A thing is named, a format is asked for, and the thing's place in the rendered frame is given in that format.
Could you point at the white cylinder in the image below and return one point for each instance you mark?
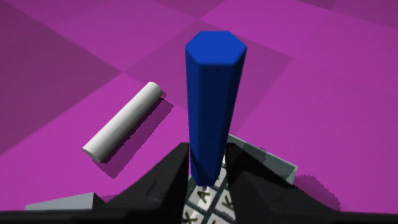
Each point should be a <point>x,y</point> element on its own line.
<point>109,136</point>

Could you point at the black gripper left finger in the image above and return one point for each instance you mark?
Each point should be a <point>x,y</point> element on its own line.
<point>158,197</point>

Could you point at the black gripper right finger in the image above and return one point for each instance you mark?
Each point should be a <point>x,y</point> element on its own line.
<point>260,196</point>

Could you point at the blue tapered stylus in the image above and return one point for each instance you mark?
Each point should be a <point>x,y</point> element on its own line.
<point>214,64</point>

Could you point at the grey keyboard with white letter keys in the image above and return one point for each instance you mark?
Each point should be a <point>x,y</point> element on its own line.
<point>214,205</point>

